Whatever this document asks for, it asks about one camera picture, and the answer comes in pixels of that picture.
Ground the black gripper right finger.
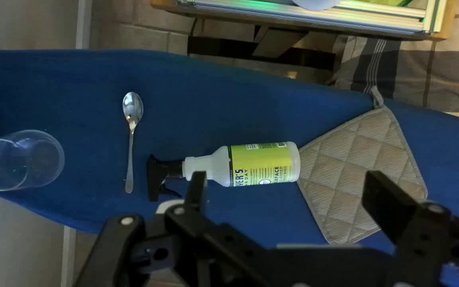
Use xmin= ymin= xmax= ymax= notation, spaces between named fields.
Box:
xmin=360 ymin=169 xmax=428 ymax=252

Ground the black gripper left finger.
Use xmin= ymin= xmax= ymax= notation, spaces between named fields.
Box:
xmin=183 ymin=169 xmax=210 ymax=214

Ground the white spray bottle yellow label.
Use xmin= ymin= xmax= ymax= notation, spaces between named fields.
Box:
xmin=145 ymin=140 xmax=302 ymax=203

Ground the beige quilted pot holder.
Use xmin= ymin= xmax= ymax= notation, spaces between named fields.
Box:
xmin=296 ymin=86 xmax=430 ymax=247

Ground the blue ironing board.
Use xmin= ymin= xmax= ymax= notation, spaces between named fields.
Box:
xmin=0 ymin=48 xmax=459 ymax=287

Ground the silver metal spoon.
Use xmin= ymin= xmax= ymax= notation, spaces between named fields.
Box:
xmin=121 ymin=91 xmax=146 ymax=195

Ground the plaid bed blanket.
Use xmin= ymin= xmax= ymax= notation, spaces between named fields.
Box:
xmin=328 ymin=34 xmax=459 ymax=124

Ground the clear plastic cup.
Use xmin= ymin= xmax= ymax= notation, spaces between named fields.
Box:
xmin=0 ymin=128 xmax=67 ymax=193

